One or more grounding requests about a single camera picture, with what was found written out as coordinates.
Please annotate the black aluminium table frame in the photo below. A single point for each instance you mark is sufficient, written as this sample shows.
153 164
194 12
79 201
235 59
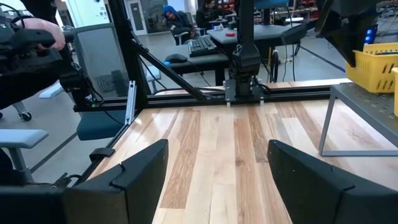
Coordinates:
130 62

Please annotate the black device with blue lights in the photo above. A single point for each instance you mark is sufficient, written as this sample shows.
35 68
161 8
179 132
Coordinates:
369 35

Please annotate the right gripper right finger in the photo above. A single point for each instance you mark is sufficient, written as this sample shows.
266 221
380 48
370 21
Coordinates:
304 186

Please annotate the person's hand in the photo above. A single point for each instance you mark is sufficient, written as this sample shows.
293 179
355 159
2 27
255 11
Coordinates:
46 31

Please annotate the monitor with blue screen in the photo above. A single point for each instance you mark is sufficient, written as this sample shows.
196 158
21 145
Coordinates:
270 3

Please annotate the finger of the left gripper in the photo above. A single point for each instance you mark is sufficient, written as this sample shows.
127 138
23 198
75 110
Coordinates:
351 49

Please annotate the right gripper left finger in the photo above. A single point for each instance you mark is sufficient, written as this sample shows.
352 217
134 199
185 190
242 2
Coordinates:
143 180

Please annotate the grey perforated metal riser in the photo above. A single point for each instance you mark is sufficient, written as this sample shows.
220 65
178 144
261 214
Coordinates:
367 109

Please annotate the neighbouring black robot arm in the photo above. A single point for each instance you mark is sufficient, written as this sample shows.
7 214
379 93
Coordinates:
31 59

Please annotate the black computer mouse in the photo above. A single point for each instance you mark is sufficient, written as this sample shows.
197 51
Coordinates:
175 58

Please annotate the grey stool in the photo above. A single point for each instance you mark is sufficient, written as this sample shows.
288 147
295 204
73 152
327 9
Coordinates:
21 138

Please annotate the small red object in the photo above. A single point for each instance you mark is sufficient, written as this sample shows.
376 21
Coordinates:
230 34

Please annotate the black keyboard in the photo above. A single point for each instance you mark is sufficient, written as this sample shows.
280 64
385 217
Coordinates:
202 46

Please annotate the grey mesh office chair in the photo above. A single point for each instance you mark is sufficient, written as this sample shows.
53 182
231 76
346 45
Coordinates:
99 62

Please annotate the black side desk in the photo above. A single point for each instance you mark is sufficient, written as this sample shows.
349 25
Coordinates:
205 63

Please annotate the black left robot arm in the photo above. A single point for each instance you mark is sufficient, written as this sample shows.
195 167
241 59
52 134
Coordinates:
247 56

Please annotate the yellow plastic basket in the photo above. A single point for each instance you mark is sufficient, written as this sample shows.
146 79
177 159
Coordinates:
395 93
370 71

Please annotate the person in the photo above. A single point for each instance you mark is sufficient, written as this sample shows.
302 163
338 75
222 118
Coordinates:
208 14
177 21
25 90

